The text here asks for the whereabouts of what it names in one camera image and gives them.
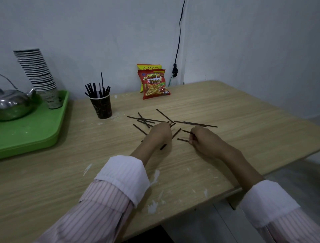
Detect person's right forearm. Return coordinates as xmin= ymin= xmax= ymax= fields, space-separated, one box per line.
xmin=220 ymin=146 xmax=320 ymax=243

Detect loose scattered black sticks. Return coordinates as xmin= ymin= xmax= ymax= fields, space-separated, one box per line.
xmin=127 ymin=109 xmax=218 ymax=140

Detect yellow snack packet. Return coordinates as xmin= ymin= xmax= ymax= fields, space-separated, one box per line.
xmin=137 ymin=64 xmax=162 ymax=93

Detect stack of white paper cups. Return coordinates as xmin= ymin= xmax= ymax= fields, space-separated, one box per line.
xmin=13 ymin=48 xmax=63 ymax=110

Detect dark brown paper cup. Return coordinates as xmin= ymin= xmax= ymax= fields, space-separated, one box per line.
xmin=90 ymin=93 xmax=113 ymax=119

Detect person's right hand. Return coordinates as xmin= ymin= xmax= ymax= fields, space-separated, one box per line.
xmin=189 ymin=125 xmax=230 ymax=159

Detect black power cable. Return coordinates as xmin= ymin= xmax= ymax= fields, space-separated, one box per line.
xmin=174 ymin=0 xmax=187 ymax=65

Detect red snack packet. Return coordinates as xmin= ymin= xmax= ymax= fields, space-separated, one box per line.
xmin=137 ymin=69 xmax=171 ymax=100

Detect person's left hand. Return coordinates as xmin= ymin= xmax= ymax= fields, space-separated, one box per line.
xmin=146 ymin=121 xmax=173 ymax=152

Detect person's left forearm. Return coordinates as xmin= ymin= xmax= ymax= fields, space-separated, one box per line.
xmin=35 ymin=143 xmax=163 ymax=243

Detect silver metal kettle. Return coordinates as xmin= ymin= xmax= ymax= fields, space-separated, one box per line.
xmin=0 ymin=74 xmax=38 ymax=122

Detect green plastic tray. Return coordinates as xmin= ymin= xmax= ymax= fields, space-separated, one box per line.
xmin=0 ymin=90 xmax=70 ymax=160

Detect bunch of black sticks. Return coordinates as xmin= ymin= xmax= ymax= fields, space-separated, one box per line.
xmin=84 ymin=72 xmax=111 ymax=99

